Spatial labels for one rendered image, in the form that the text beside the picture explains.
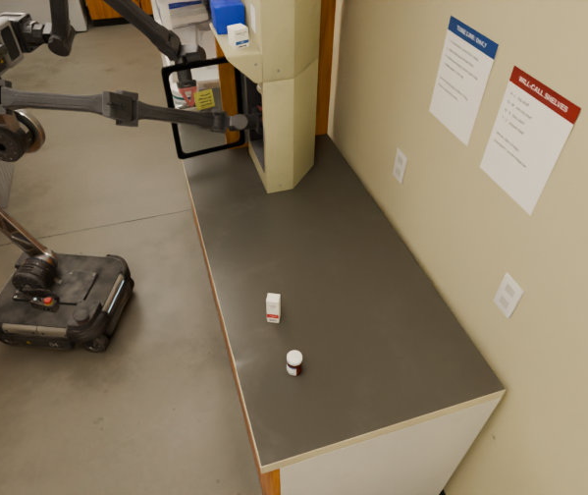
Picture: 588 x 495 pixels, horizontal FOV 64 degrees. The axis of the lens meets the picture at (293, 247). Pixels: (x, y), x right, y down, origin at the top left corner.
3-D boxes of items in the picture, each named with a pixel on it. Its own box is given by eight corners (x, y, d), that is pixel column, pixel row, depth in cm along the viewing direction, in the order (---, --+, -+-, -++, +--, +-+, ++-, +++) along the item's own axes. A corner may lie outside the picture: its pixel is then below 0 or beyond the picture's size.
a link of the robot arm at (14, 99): (121, 86, 141) (121, 121, 143) (133, 93, 155) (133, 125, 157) (-33, 76, 139) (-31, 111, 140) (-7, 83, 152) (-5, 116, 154)
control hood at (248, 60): (241, 47, 180) (240, 20, 173) (263, 82, 158) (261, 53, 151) (211, 50, 178) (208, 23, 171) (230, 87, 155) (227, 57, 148)
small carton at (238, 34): (241, 41, 158) (240, 23, 154) (248, 46, 155) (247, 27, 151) (228, 44, 156) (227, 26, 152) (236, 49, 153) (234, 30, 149)
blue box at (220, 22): (240, 23, 171) (238, -5, 165) (245, 31, 164) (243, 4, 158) (212, 25, 169) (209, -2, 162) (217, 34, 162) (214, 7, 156)
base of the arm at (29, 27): (37, 44, 185) (25, 12, 177) (57, 45, 185) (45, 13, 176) (26, 53, 179) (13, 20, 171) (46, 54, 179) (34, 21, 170)
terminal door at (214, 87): (245, 144, 208) (239, 54, 180) (178, 160, 199) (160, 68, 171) (244, 143, 209) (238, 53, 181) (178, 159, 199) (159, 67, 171)
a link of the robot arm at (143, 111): (112, 90, 152) (112, 125, 154) (121, 89, 149) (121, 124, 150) (217, 108, 184) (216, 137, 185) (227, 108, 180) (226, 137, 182)
